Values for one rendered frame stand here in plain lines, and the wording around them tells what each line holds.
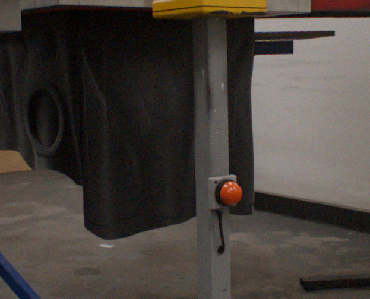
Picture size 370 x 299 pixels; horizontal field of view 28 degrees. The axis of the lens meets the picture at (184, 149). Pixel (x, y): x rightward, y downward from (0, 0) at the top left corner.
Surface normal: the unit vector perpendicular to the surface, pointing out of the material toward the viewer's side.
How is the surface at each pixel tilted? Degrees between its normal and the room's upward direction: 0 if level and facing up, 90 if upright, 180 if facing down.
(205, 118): 90
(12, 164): 72
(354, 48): 90
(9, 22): 90
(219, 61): 90
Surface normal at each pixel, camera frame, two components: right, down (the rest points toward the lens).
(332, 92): -0.80, 0.09
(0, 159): 0.57, -0.22
